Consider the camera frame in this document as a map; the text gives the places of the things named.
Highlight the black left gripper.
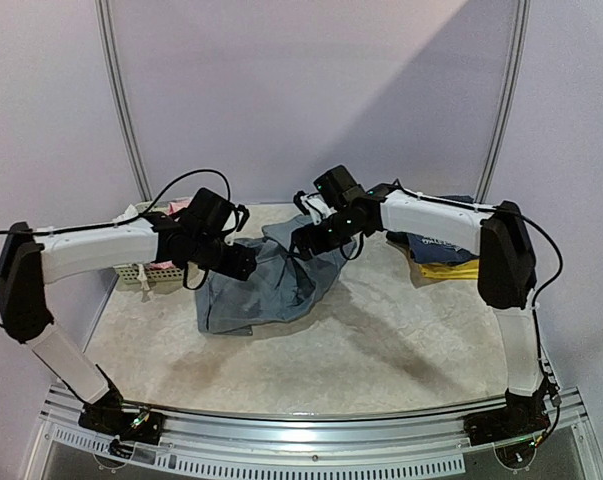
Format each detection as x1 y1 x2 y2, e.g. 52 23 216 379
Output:
190 233 256 279

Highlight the grey garment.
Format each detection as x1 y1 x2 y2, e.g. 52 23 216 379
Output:
195 215 357 336

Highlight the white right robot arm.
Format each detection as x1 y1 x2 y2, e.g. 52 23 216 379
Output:
292 184 544 436

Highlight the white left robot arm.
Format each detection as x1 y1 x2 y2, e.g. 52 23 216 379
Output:
0 213 256 434

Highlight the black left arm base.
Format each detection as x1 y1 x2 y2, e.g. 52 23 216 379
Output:
78 381 166 445

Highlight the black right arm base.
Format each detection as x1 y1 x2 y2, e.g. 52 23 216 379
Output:
463 378 561 447

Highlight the beige perforated laundry basket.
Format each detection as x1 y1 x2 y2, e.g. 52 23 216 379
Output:
113 201 183 290

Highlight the pink garment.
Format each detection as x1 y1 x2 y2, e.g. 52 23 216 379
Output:
150 197 192 270

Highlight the yellow folded t-shirt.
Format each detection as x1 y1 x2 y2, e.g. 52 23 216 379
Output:
418 259 479 280

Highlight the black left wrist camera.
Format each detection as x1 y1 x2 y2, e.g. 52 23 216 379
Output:
178 187 250 238

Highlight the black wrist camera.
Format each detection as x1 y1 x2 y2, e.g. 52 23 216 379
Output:
293 165 365 225
178 187 250 238

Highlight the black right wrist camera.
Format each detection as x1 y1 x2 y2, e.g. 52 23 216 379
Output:
293 165 365 225

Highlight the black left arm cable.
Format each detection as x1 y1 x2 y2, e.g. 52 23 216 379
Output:
0 169 235 331

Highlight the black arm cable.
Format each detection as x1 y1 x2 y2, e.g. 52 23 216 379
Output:
340 179 565 401
0 169 235 331

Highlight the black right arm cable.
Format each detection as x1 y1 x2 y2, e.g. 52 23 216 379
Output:
340 179 565 401

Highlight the aluminium front rail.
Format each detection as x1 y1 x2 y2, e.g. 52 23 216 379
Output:
25 386 603 479

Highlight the left aluminium frame post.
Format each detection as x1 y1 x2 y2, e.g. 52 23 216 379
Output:
95 0 152 200

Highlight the aluminium frame post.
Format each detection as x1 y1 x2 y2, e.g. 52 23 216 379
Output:
475 0 530 202
95 0 152 200

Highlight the right aluminium frame post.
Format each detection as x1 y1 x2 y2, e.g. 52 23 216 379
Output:
475 0 530 202

